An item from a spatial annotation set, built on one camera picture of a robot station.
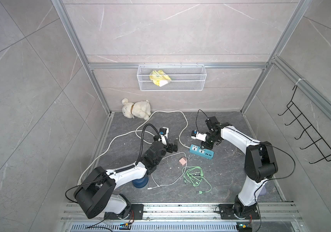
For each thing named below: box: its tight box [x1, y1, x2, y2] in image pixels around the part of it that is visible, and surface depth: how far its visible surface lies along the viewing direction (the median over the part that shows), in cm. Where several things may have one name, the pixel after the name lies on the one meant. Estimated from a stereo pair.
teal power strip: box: [189, 144, 215, 160], surface depth 95 cm
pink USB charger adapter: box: [178, 157, 187, 166], surface depth 92 cm
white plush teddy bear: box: [121, 97, 152, 121], surface depth 113 cm
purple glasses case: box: [258, 185, 267, 196], surface depth 80 cm
